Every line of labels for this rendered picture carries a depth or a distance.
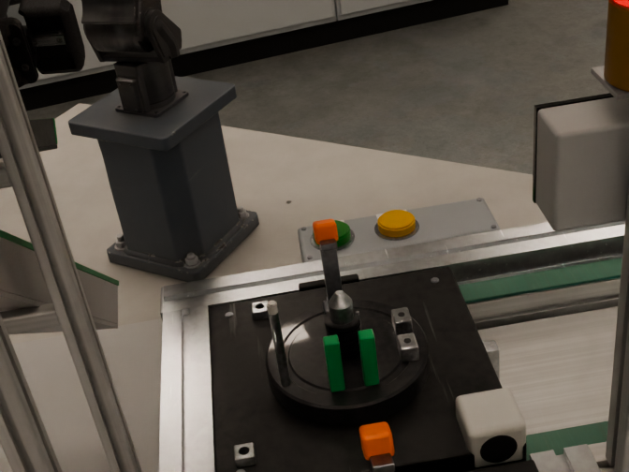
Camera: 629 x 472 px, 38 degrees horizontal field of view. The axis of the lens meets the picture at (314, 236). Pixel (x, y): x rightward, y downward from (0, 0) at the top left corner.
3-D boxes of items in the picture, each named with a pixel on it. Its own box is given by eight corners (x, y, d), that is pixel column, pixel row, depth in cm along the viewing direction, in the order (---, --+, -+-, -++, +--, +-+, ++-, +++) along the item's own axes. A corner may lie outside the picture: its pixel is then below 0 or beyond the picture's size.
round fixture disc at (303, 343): (262, 330, 85) (259, 313, 84) (410, 304, 85) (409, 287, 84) (275, 438, 73) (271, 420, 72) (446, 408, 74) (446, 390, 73)
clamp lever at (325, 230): (324, 302, 83) (312, 221, 81) (345, 298, 83) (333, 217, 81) (328, 314, 79) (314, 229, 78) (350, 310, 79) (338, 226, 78)
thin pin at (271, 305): (281, 381, 76) (266, 300, 71) (290, 379, 76) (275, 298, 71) (281, 388, 75) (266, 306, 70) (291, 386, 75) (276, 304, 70)
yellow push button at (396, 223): (375, 227, 100) (373, 212, 99) (411, 221, 100) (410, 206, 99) (382, 247, 97) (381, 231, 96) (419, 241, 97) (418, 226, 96)
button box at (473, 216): (303, 271, 104) (296, 225, 100) (484, 240, 105) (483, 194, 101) (311, 307, 98) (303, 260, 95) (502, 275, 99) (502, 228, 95)
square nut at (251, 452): (235, 453, 72) (233, 445, 72) (255, 449, 72) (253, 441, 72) (236, 468, 71) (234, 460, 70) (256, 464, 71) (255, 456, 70)
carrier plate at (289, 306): (212, 321, 90) (207, 304, 89) (450, 281, 91) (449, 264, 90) (220, 516, 70) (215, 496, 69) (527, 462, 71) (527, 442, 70)
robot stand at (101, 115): (173, 203, 128) (141, 71, 117) (261, 222, 121) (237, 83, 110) (106, 261, 117) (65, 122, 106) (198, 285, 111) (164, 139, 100)
